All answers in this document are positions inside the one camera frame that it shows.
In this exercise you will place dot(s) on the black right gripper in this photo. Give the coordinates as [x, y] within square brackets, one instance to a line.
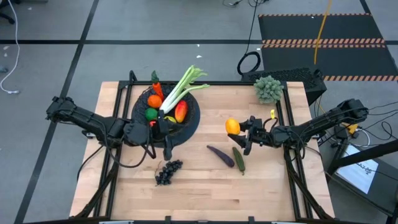
[261, 137]

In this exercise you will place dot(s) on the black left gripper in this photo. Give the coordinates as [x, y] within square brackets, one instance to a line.
[138, 133]

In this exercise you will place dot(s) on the yellow-green apple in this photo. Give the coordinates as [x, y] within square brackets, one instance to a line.
[171, 119]

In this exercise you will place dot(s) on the yellow lemon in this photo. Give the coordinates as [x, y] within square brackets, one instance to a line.
[232, 126]

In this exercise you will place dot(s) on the red and yellow mango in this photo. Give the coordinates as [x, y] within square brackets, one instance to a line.
[181, 111]

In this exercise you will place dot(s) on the dark green cucumber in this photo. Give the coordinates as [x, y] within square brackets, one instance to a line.
[238, 160]

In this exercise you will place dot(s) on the green lime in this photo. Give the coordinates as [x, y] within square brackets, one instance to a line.
[151, 114]

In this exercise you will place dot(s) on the purple eggplant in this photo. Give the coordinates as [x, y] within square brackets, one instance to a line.
[220, 155]

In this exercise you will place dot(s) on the orange tangerine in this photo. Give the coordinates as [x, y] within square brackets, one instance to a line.
[154, 101]

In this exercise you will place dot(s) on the pale green celery stalk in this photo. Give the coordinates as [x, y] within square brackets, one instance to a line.
[177, 93]

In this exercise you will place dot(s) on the orange carrot with green top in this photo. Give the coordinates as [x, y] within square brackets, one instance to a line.
[157, 90]

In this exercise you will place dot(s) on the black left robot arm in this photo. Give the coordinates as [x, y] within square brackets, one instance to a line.
[87, 121]

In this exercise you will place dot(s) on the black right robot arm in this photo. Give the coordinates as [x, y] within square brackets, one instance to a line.
[320, 124]

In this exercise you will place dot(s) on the dark purple grape bunch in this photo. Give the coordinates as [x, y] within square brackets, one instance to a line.
[168, 172]

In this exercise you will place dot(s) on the green succulent plant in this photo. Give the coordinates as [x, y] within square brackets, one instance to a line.
[268, 90]

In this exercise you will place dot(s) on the black perforated case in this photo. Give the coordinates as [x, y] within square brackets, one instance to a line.
[295, 75]

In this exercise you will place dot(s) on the black power adapter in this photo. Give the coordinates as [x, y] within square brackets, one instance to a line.
[340, 133]

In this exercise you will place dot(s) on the white paper sheet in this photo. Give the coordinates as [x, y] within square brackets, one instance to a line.
[357, 169]

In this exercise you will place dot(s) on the black side stand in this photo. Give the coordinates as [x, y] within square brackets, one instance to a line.
[367, 154]

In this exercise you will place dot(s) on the black hazard-striped floor mat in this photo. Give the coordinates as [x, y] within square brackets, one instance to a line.
[342, 28]

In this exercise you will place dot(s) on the black metal table frame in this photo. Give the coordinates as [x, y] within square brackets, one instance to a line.
[202, 83]

